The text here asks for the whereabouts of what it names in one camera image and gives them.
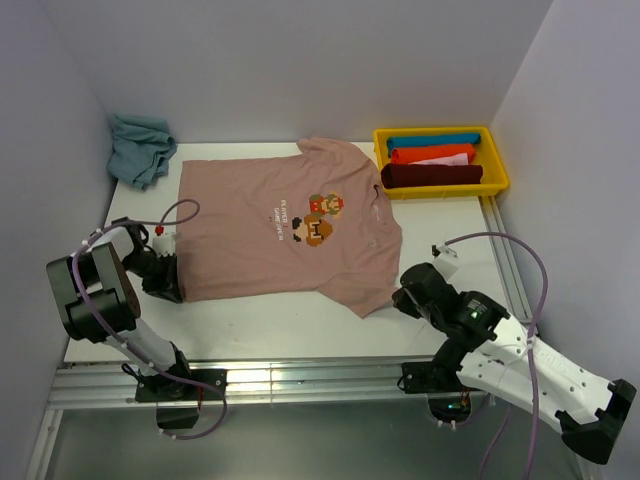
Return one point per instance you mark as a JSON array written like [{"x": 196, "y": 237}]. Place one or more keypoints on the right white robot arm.
[{"x": 487, "y": 348}]

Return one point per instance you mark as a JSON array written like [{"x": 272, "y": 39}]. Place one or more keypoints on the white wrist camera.
[
  {"x": 445, "y": 260},
  {"x": 164, "y": 244}
]

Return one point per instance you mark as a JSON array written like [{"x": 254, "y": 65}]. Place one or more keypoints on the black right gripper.
[{"x": 401, "y": 301}]

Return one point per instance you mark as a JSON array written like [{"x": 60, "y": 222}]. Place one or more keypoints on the rolled maroon t-shirt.
[{"x": 408, "y": 176}]

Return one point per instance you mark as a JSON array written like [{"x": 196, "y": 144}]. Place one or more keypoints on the rolled blue t-shirt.
[{"x": 432, "y": 140}]

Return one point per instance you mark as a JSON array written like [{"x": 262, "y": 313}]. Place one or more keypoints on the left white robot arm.
[{"x": 97, "y": 302}]

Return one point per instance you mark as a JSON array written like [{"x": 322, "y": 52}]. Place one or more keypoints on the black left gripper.
[{"x": 167, "y": 285}]

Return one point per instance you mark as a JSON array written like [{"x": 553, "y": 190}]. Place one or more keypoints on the yellow plastic bin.
[{"x": 494, "y": 179}]

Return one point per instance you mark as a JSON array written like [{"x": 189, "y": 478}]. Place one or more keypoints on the pink printed t-shirt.
[{"x": 318, "y": 221}]

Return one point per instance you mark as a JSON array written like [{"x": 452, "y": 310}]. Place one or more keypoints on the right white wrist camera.
[{"x": 445, "y": 260}]

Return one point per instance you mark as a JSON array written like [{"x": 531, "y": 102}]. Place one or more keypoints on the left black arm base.
[{"x": 178, "y": 404}]

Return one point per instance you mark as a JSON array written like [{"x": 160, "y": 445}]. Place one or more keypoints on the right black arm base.
[{"x": 448, "y": 400}]

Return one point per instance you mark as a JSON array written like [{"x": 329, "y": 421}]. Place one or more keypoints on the rolled orange t-shirt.
[{"x": 446, "y": 155}]

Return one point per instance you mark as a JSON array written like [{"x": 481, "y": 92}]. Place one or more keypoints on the crumpled teal t-shirt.
[{"x": 141, "y": 150}]

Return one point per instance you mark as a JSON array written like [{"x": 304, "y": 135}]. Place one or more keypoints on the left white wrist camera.
[{"x": 164, "y": 244}]

